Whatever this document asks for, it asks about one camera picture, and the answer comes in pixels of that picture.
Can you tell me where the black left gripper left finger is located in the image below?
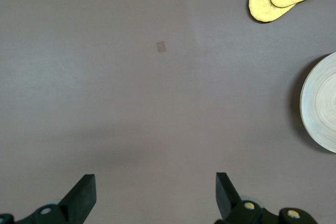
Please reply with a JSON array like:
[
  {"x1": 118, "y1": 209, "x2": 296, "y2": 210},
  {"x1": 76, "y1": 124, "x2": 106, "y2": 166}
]
[{"x1": 0, "y1": 174, "x2": 97, "y2": 224}]

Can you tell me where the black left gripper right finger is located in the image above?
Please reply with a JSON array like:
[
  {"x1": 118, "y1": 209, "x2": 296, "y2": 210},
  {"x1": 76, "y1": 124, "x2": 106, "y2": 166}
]
[{"x1": 215, "y1": 172, "x2": 319, "y2": 224}]

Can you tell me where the round wooden plate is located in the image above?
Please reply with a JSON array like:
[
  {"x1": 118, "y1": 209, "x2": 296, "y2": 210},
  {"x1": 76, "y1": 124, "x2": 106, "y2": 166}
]
[{"x1": 299, "y1": 51, "x2": 336, "y2": 154}]

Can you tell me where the small brown tape patch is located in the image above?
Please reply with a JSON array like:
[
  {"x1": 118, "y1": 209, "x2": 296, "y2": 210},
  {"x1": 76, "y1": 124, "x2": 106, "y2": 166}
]
[{"x1": 156, "y1": 40, "x2": 167, "y2": 54}]

